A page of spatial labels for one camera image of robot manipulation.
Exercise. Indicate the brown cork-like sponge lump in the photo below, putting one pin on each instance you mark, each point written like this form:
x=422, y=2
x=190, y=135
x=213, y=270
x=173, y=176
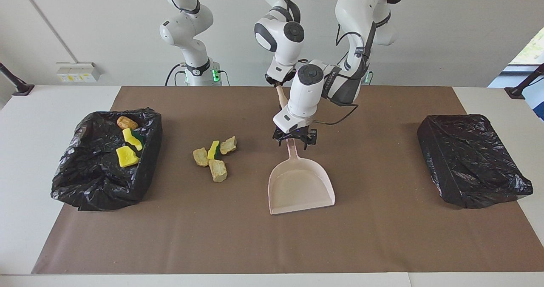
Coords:
x=127, y=123

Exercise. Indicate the black bag-lined trash bin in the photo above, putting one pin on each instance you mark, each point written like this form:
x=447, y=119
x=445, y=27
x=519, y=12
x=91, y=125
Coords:
x=93, y=180
x=467, y=159

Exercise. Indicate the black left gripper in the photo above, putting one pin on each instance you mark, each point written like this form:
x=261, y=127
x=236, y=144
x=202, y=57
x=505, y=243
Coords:
x=297, y=134

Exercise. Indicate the beige plastic dustpan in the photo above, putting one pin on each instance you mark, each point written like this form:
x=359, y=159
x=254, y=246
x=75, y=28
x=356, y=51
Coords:
x=299, y=189

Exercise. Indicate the yellow sponge green scouring pad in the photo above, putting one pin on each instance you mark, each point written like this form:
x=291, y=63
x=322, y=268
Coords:
x=131, y=137

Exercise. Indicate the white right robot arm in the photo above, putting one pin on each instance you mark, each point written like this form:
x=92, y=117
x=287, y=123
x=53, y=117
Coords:
x=280, y=36

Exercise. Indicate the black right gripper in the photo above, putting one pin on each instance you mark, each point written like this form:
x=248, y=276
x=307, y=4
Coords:
x=272, y=82

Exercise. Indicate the yellow sponge piece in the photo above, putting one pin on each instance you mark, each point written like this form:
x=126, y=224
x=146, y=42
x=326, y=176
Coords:
x=126, y=157

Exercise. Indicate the window with dark frame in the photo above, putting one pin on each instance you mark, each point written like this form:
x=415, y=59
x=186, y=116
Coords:
x=533, y=49

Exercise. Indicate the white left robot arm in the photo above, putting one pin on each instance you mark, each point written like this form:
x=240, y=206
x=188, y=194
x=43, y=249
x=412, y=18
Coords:
x=308, y=91

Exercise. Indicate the beige hand brush black bristles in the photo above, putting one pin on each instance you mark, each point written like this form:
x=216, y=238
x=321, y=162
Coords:
x=281, y=98

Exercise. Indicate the black camera stand foot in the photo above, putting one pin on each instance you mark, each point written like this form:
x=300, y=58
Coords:
x=520, y=90
x=19, y=86

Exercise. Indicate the beige sponge chunk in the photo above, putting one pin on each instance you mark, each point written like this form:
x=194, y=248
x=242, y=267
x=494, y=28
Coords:
x=218, y=171
x=200, y=157
x=228, y=145

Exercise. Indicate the small yellow green sponge strip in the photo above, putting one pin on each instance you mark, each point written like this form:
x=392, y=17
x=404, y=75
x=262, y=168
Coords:
x=213, y=150

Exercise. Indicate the white wall socket box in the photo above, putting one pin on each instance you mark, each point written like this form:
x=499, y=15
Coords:
x=78, y=72

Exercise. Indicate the brown paper table mat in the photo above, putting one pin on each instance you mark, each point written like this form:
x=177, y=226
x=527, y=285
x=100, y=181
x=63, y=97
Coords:
x=340, y=236

